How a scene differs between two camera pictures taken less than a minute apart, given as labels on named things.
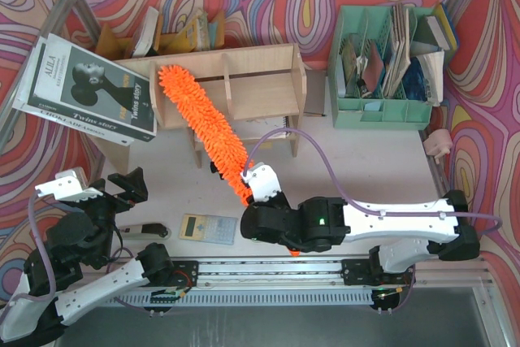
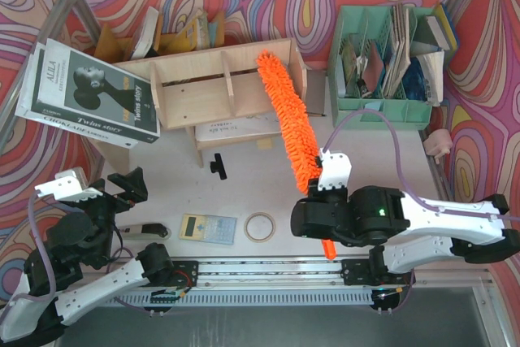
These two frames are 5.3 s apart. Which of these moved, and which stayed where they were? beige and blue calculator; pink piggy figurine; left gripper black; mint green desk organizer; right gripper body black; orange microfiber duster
Moved: orange microfiber duster; right gripper body black
Stayed: mint green desk organizer; pink piggy figurine; beige and blue calculator; left gripper black
